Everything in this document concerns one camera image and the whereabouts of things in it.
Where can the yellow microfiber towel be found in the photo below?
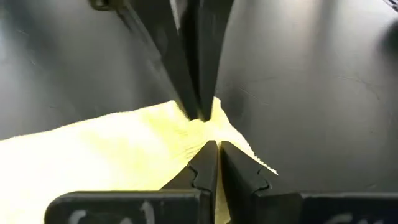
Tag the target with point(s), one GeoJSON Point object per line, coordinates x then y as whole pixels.
{"type": "Point", "coordinates": [93, 155]}

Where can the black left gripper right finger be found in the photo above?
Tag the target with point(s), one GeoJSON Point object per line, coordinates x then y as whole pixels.
{"type": "Point", "coordinates": [311, 208]}

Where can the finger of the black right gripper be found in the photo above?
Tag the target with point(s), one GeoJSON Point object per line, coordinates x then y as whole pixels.
{"type": "Point", "coordinates": [211, 46]}
{"type": "Point", "coordinates": [161, 40]}

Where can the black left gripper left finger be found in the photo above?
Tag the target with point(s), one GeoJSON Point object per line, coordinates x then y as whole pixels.
{"type": "Point", "coordinates": [124, 208]}

